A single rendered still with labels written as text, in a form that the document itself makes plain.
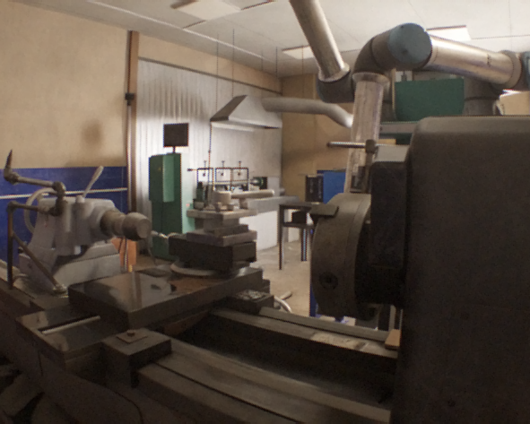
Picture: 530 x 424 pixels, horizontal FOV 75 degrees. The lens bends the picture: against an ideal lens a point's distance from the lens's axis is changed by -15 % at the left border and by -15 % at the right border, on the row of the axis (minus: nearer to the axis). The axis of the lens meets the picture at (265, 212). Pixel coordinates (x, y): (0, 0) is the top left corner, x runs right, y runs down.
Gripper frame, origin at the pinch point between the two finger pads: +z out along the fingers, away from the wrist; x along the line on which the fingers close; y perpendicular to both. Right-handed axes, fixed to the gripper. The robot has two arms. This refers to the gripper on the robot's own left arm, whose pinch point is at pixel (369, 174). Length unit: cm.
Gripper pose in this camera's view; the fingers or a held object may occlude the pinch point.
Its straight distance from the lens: 87.3
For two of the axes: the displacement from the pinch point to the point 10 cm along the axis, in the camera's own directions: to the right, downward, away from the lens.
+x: -8.7, -0.9, 4.8
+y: -1.7, 9.8, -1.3
